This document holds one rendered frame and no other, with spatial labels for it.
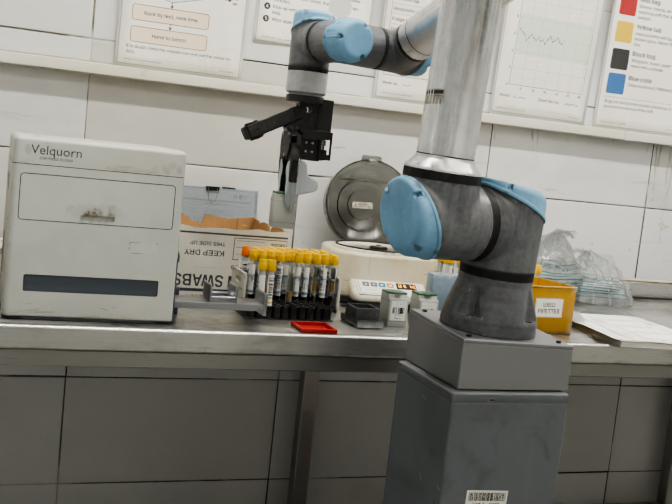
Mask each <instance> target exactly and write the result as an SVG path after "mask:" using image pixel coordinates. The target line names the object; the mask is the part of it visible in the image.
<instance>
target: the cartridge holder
mask: <svg viewBox="0 0 672 504"><path fill-rule="evenodd" d="M379 314H380V309H379V308H377V307H374V306H372V305H370V304H360V303H346V311H345V312H341V315H340V318H341V319H342V320H344V321H346V322H348V323H350V324H352V325H353V326H355V327H356V328H362V329H364V328H374V329H381V328H383V323H384V322H382V321H380V320H379Z"/></svg>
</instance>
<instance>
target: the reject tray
mask: <svg viewBox="0 0 672 504"><path fill-rule="evenodd" d="M290 325H291V326H292V327H294V328H295V329H297V330H298V331H299V332H301V333H314V334H337V329H335V328H333V327H332V326H330V325H328V324H327V323H325V322H302V321H291V324H290Z"/></svg>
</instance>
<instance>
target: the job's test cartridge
mask: <svg viewBox="0 0 672 504"><path fill-rule="evenodd" d="M284 196H285V195H283V194H276V193H272V196H271V202H270V212H269V222H268V225H269V226H271V227H273V228H282V229H294V226H295V216H296V206H297V196H296V195H295V199H294V204H293V209H292V211H289V210H288V208H287V206H286V204H285V202H284Z"/></svg>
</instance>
